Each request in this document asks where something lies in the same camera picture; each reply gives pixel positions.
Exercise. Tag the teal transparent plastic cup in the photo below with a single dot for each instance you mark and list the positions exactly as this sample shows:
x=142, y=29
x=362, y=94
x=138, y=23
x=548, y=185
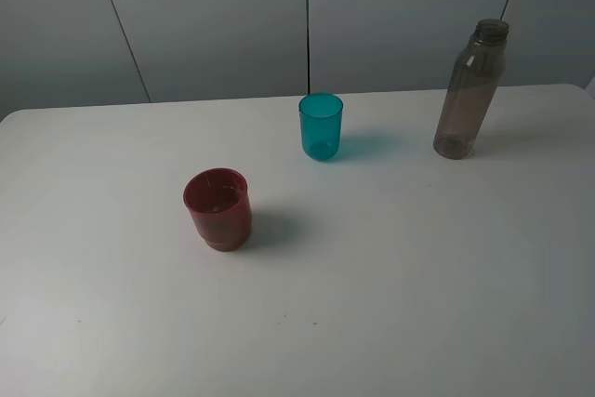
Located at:
x=320, y=117

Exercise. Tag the smoky transparent plastic bottle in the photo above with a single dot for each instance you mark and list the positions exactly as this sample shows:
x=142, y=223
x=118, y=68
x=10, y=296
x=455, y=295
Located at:
x=473, y=83

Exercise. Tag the red plastic cup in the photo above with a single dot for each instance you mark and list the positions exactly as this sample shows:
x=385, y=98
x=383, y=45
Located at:
x=218, y=202

